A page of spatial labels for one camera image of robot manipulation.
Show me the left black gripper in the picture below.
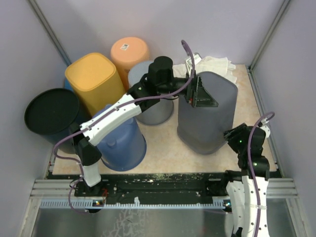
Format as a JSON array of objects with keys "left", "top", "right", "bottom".
[{"left": 158, "top": 69, "right": 218, "bottom": 107}]

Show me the grey slotted plastic bin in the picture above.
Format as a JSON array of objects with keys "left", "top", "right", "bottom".
[{"left": 177, "top": 72, "right": 238, "bottom": 155}]

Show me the light grey smooth bucket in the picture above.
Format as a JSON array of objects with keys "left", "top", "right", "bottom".
[{"left": 128, "top": 60, "right": 174, "bottom": 126}]

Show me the blue plastic bucket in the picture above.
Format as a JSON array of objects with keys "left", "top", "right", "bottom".
[{"left": 96, "top": 118, "right": 147, "bottom": 172}]

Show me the orange cartoon plastic bucket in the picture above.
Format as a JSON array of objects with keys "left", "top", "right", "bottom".
[{"left": 110, "top": 37, "right": 150, "bottom": 91}]

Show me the yellow slotted plastic basket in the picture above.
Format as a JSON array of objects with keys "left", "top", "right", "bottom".
[{"left": 65, "top": 52, "right": 125, "bottom": 116}]

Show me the dark blue cylindrical bin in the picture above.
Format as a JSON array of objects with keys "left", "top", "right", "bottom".
[{"left": 24, "top": 88, "right": 91, "bottom": 145}]

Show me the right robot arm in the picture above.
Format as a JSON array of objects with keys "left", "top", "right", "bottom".
[{"left": 220, "top": 123, "right": 270, "bottom": 237}]

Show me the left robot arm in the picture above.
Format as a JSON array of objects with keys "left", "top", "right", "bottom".
[{"left": 74, "top": 56, "right": 218, "bottom": 196}]

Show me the white crumpled cloth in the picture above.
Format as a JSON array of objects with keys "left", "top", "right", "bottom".
[{"left": 173, "top": 54, "right": 237, "bottom": 84}]

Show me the blue folded towel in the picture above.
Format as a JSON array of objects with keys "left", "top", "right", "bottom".
[{"left": 64, "top": 79, "right": 73, "bottom": 91}]

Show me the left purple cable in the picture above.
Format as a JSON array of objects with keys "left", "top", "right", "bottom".
[{"left": 53, "top": 39, "right": 197, "bottom": 215}]

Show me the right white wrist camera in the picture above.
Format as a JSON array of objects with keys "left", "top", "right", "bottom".
[{"left": 258, "top": 118, "right": 271, "bottom": 139}]

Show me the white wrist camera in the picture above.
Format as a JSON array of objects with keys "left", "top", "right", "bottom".
[
  {"left": 184, "top": 53, "right": 202, "bottom": 75},
  {"left": 258, "top": 118, "right": 271, "bottom": 139}
]

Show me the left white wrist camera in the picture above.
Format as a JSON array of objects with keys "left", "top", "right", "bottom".
[{"left": 184, "top": 53, "right": 202, "bottom": 75}]

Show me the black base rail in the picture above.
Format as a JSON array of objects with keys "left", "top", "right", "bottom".
[{"left": 30, "top": 171, "right": 298, "bottom": 213}]

